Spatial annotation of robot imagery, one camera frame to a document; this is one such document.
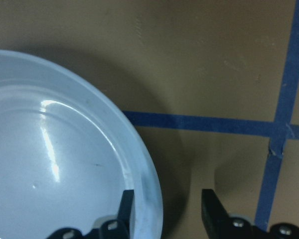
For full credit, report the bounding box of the blue plate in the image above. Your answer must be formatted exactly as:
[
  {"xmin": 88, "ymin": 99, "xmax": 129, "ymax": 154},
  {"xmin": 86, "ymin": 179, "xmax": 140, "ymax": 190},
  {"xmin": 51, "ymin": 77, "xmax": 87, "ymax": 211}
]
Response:
[{"xmin": 0, "ymin": 50, "xmax": 163, "ymax": 239}]

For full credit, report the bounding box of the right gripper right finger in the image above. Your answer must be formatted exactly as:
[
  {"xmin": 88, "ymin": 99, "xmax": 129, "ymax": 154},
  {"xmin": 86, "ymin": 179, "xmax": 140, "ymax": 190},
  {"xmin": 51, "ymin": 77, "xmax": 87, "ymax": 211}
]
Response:
[{"xmin": 201, "ymin": 189, "xmax": 299, "ymax": 239}]

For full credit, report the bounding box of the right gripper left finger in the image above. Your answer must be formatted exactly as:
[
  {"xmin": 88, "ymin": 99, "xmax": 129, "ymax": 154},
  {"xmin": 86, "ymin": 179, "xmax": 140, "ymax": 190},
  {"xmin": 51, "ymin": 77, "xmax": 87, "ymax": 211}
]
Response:
[{"xmin": 47, "ymin": 190, "xmax": 134, "ymax": 239}]

